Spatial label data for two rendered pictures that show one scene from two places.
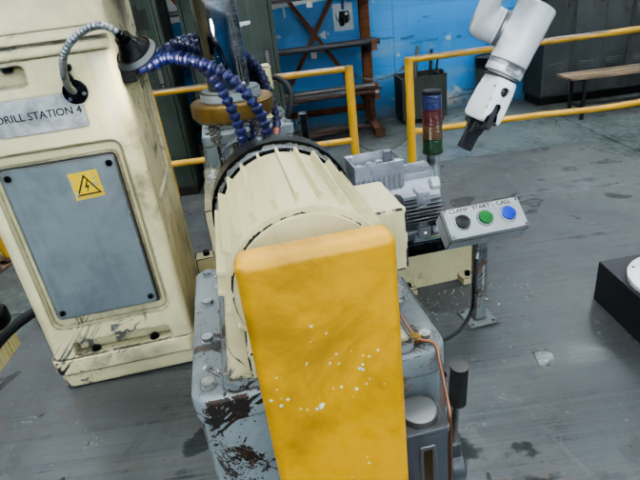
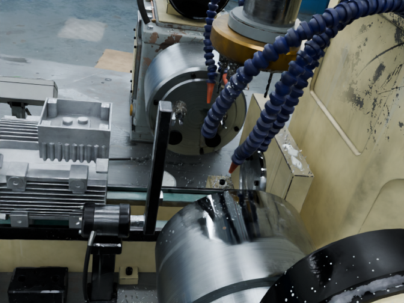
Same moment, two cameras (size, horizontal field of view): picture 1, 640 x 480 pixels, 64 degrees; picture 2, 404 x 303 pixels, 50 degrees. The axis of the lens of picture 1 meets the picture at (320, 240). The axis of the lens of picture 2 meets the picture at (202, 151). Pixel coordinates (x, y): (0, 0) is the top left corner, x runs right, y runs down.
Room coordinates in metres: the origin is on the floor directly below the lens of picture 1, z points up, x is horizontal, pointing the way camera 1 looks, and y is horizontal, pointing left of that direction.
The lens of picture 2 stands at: (1.85, 0.01, 1.55)
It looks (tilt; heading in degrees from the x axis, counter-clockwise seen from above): 34 degrees down; 174
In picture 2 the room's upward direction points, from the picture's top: 12 degrees clockwise
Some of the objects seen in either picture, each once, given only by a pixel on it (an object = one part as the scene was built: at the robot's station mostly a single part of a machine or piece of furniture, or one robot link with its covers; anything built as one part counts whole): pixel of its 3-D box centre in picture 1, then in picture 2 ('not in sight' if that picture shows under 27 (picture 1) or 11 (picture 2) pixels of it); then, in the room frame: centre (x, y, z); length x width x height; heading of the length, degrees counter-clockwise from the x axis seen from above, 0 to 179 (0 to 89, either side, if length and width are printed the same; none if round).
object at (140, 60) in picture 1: (104, 63); not in sight; (0.87, 0.31, 1.46); 0.18 x 0.11 x 0.13; 98
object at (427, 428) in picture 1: (426, 424); not in sight; (0.42, -0.09, 1.07); 0.08 x 0.07 x 0.20; 98
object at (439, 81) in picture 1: (421, 83); not in sight; (5.85, -1.36, 0.41); 0.52 x 0.47 x 0.82; 91
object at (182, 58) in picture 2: not in sight; (190, 88); (0.79, 0.06, 1.04); 0.37 x 0.25 x 0.25; 8
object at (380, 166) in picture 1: (373, 171); (77, 130); (1.17, -0.15, 1.11); 0.12 x 0.11 x 0.07; 98
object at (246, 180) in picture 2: not in sight; (250, 179); (1.12, 0.20, 1.01); 0.15 x 0.02 x 0.15; 8
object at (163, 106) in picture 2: (309, 160); (155, 173); (1.29, 0.00, 1.12); 0.04 x 0.03 x 0.26; 98
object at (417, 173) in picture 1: (391, 204); (55, 169); (1.18, -0.19, 1.01); 0.20 x 0.19 x 0.19; 98
